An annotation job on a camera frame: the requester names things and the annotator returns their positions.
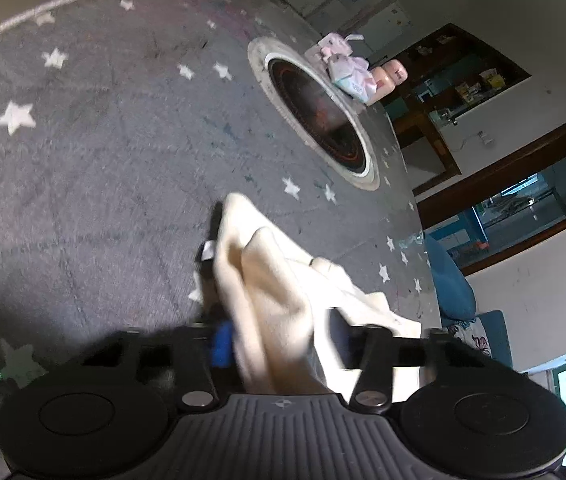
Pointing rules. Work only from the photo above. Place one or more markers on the round black induction cooktop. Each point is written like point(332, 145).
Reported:
point(323, 110)

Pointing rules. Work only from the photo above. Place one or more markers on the wooden display cabinet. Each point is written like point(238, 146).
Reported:
point(463, 60)

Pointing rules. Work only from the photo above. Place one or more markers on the white refrigerator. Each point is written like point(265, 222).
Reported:
point(380, 22)

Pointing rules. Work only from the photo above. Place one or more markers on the pink insulated bottle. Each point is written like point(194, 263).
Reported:
point(388, 80)

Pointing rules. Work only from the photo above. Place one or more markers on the blue sofa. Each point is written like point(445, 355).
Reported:
point(450, 285)

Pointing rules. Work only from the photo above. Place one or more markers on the floral cushion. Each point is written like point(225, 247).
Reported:
point(473, 339)

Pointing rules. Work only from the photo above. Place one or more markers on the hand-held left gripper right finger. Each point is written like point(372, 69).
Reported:
point(342, 341)

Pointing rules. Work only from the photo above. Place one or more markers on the grey star-printed tablecloth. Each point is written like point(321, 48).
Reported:
point(103, 160)

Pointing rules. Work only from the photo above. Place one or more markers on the soft wet wipes pack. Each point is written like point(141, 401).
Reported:
point(355, 80)

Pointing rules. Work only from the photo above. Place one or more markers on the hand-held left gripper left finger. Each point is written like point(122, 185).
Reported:
point(223, 346)

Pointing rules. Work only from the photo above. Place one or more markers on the cream short-sleeve shirt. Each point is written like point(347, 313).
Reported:
point(273, 300)

